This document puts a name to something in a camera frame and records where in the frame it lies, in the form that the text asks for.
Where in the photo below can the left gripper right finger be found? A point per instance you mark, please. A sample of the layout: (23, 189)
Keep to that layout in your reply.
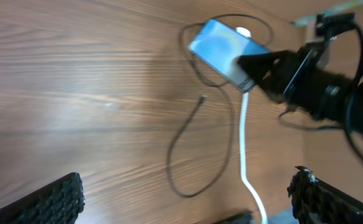
(315, 201)

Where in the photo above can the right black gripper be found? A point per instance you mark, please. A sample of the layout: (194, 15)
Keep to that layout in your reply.
(297, 78)

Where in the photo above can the blue Galaxy smartphone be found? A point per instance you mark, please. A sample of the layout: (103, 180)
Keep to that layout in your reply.
(220, 47)

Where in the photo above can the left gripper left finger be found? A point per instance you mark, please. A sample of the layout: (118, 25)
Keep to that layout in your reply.
(60, 201)

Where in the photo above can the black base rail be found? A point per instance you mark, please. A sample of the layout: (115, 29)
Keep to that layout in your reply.
(240, 218)

